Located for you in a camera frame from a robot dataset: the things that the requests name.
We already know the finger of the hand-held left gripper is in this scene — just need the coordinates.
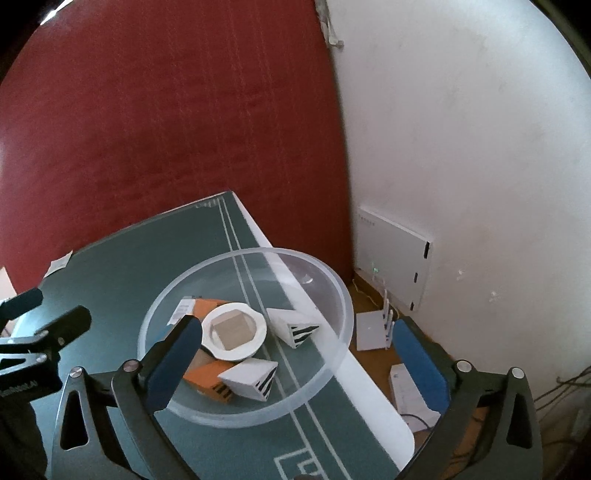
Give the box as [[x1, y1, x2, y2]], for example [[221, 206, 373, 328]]
[[36, 305, 92, 365], [0, 287, 43, 324]]

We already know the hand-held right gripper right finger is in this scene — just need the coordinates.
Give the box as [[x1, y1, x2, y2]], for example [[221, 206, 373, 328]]
[[392, 316, 543, 480]]

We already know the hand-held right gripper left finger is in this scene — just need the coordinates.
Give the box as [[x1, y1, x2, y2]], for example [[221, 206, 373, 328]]
[[51, 315, 204, 480]]

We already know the brown rectangular wooden block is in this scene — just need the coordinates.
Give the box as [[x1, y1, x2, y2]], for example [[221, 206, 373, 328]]
[[190, 351, 220, 370]]

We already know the orange striped wedge block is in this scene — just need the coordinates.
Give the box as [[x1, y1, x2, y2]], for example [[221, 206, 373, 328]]
[[182, 360, 237, 406], [191, 298, 232, 319]]

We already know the small white bowl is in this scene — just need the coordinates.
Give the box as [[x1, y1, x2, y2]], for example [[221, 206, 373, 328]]
[[201, 302, 269, 362]]

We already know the white plug charger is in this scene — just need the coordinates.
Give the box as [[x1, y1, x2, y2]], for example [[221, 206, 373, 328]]
[[170, 296, 198, 328]]

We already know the plain wooden wedge block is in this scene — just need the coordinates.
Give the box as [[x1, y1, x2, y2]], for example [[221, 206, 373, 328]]
[[211, 310, 257, 350]]

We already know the small white striped block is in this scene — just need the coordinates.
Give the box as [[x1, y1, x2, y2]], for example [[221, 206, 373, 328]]
[[217, 359, 279, 401]]

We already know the large white striped wedge block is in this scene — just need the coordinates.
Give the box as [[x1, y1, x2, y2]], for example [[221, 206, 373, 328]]
[[265, 308, 320, 348]]

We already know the clear plastic bowl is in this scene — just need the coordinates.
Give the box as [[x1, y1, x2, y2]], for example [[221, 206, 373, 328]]
[[137, 247, 355, 428]]

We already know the white flat device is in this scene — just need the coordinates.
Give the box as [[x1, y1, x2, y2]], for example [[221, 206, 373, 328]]
[[389, 364, 441, 432]]

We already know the white paper sachet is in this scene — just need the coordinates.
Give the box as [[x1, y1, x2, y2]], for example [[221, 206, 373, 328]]
[[44, 250, 75, 278]]

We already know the white router with antennas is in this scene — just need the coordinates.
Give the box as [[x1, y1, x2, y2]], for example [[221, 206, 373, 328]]
[[355, 288, 398, 352]]

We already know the white wall panel box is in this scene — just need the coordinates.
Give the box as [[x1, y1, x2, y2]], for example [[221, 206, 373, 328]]
[[355, 205, 432, 311]]

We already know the white wall cable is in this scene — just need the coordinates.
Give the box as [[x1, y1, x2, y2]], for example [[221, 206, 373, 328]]
[[316, 0, 345, 49]]

